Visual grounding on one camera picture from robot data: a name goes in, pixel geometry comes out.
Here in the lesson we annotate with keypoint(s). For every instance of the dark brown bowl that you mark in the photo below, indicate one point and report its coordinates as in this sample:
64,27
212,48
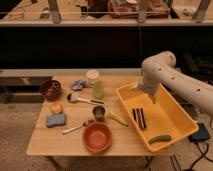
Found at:
51,90

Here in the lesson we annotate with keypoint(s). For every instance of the orange yellow fruit toy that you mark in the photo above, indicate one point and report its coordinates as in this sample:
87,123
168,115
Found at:
56,108

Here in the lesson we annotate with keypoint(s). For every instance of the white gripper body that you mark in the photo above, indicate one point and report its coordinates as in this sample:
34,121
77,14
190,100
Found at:
149,87

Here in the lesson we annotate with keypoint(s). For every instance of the yellow plastic tray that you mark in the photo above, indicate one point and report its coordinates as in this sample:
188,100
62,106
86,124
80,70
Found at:
165,117

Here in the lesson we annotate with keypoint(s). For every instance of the blue box on floor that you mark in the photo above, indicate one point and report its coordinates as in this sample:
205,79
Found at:
201,135

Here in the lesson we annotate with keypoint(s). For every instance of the white handled brush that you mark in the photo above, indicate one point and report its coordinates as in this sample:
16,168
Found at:
73,97

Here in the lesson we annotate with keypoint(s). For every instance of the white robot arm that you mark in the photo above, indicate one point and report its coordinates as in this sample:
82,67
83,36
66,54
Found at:
160,69

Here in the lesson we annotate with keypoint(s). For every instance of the metal spoon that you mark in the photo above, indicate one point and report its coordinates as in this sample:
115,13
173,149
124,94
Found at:
84,124

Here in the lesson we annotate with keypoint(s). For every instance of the yellow banana toy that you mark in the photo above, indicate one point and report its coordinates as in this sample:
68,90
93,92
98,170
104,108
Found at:
116,118

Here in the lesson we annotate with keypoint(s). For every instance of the metal cup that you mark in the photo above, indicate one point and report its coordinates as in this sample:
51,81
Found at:
99,113

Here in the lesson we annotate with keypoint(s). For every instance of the blue sponge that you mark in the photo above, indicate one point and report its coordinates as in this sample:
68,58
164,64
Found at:
55,120

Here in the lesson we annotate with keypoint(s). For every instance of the green cucumber toy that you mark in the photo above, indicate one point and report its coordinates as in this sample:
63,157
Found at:
160,138

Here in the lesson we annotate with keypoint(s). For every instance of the blue crumpled cloth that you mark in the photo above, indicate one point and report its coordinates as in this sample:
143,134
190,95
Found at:
78,85

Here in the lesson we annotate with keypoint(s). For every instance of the orange bowl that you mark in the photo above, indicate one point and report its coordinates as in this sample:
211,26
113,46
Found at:
97,137

